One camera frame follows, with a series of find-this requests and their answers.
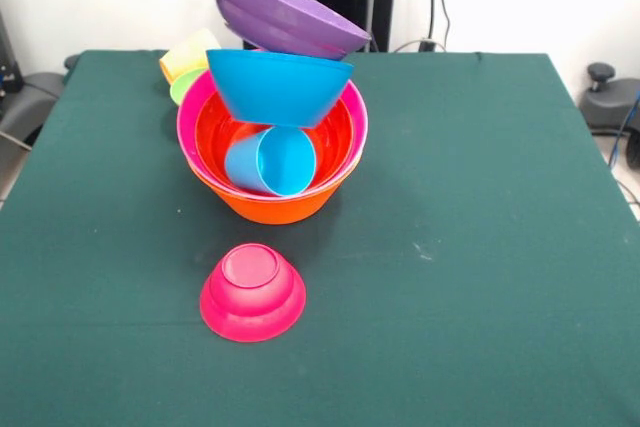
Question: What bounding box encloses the purple bowl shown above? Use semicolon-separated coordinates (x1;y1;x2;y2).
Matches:
212;0;374;61

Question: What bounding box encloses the medium blue bowl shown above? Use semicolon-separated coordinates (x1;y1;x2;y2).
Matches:
205;48;355;129

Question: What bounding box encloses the large pink bowl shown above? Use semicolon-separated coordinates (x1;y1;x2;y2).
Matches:
175;69;370;201

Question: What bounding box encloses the blue cup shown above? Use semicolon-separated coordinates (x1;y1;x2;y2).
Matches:
223;126;318;198

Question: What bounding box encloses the red-orange bowl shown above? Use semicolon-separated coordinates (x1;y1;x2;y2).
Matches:
194;91;354;193

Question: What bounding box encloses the large orange bowl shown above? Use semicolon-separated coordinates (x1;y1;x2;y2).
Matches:
187;154;364;226

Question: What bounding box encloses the small crimson bowl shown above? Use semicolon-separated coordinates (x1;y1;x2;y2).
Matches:
198;242;308;344

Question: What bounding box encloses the yellow cup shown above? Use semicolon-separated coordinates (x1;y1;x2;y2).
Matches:
158;27;224;84

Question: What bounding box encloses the small green bowl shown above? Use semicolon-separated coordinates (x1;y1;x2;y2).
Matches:
168;66;209;107

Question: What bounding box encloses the black equipment box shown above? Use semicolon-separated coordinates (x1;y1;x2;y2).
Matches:
0;11;22;93

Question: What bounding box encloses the dark green tablecloth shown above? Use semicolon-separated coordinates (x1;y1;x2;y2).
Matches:
0;49;640;427

